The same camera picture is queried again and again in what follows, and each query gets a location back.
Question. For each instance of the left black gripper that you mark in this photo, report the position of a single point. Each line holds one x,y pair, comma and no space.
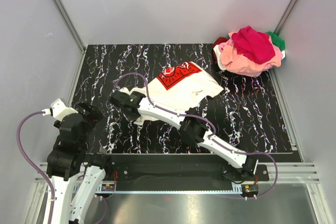
93,117

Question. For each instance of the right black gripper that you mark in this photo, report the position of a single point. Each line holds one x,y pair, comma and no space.
130,119

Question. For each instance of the white t-shirt red print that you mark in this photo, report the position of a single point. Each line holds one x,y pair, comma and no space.
172,93

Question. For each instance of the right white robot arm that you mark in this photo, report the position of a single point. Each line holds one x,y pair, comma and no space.
193,129

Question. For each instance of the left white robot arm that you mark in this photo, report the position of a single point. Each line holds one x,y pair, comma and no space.
65,204

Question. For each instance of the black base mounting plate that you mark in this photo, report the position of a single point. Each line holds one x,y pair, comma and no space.
165,158

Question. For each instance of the dark red t-shirt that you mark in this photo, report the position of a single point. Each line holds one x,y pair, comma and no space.
217,42

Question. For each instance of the pink t-shirt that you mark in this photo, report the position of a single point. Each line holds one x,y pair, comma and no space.
229,60

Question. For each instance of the magenta t-shirt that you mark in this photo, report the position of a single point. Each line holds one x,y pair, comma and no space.
253,44

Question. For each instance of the green t-shirt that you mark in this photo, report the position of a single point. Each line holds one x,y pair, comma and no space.
277,41

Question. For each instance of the grey slotted cable duct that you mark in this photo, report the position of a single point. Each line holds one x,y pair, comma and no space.
216,187

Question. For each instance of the left aluminium corner post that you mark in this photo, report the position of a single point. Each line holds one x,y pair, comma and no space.
69,24

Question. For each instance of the aluminium corner post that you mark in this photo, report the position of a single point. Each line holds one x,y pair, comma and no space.
286,14
69,24

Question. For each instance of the aluminium rail profile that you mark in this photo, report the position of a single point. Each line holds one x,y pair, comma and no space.
266,172

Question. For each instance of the right aluminium corner post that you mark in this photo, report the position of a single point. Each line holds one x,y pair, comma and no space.
286,14

